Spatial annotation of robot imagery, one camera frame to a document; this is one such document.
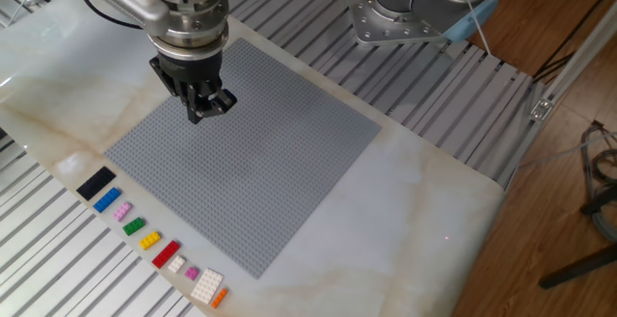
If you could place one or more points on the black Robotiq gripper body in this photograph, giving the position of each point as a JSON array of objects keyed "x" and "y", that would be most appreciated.
[{"x": 197, "y": 71}]

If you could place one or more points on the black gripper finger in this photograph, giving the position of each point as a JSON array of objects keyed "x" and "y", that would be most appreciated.
[
  {"x": 219, "y": 102},
  {"x": 178, "y": 90}
]

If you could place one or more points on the black Lego plate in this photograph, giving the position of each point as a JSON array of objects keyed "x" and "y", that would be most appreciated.
[{"x": 96, "y": 183}]

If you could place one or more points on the grey Lego baseplate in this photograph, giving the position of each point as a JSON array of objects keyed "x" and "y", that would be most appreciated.
[{"x": 250, "y": 172}]

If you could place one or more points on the blue Lego brick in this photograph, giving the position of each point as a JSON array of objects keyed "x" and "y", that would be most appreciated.
[{"x": 107, "y": 199}]

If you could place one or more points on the light pink Lego brick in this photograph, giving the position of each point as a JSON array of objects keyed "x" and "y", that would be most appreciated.
[{"x": 122, "y": 211}]

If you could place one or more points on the green Lego brick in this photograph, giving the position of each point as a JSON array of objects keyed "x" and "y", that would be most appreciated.
[{"x": 133, "y": 226}]

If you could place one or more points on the yellow Lego brick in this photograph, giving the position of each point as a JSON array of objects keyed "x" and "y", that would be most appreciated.
[{"x": 150, "y": 240}]

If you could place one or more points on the red Lego brick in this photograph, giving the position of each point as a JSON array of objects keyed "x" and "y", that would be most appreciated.
[{"x": 166, "y": 254}]

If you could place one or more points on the small white Lego brick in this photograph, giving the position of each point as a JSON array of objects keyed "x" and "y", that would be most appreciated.
[{"x": 176, "y": 264}]

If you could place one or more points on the small magenta Lego brick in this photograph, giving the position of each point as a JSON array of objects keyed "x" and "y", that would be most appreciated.
[{"x": 192, "y": 273}]

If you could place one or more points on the large white Lego plate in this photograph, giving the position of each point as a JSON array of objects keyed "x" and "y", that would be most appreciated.
[{"x": 207, "y": 285}]

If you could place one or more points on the orange Lego brick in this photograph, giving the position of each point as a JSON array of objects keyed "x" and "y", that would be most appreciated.
[{"x": 219, "y": 298}]

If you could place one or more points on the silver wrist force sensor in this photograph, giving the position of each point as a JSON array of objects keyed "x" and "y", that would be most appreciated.
[{"x": 188, "y": 33}]

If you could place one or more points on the glossy marble pattern mat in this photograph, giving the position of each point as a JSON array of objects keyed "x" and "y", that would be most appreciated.
[{"x": 385, "y": 240}]

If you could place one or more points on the black stand leg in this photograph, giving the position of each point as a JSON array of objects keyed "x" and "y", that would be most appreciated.
[{"x": 578, "y": 266}]

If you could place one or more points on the aluminium frame bar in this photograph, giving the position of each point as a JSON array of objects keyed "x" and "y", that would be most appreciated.
[{"x": 578, "y": 57}]

